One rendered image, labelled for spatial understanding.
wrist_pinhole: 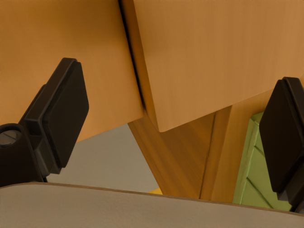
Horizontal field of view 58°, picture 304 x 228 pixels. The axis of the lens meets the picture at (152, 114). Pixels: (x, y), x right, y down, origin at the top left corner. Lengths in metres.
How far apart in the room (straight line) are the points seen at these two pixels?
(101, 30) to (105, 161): 1.37
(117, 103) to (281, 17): 0.13
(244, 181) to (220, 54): 0.36
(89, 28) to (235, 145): 0.35
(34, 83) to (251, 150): 0.36
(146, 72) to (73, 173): 1.37
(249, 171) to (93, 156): 1.08
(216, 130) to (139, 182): 1.32
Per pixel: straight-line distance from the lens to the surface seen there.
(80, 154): 1.45
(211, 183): 0.54
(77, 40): 0.18
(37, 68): 0.19
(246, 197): 0.55
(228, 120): 0.43
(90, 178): 1.60
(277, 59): 0.24
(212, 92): 0.21
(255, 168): 0.49
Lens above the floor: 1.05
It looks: 48 degrees down
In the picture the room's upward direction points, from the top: 147 degrees clockwise
